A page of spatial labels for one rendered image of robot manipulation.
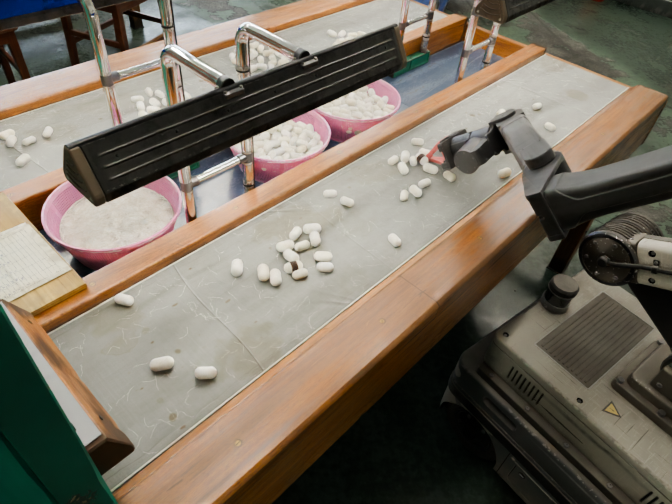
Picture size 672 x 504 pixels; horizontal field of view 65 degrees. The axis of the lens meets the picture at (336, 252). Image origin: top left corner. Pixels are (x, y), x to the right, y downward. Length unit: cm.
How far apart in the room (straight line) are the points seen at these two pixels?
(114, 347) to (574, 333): 104
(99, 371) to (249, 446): 28
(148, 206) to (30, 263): 26
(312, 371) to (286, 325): 12
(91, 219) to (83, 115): 40
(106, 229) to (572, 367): 107
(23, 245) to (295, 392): 57
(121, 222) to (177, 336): 33
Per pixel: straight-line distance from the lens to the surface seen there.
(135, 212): 117
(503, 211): 120
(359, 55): 96
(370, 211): 115
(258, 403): 82
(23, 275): 104
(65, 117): 152
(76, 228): 118
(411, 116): 146
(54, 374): 79
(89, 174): 70
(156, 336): 94
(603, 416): 132
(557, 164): 78
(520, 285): 218
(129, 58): 172
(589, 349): 142
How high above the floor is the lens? 148
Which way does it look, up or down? 45 degrees down
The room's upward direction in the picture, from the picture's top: 6 degrees clockwise
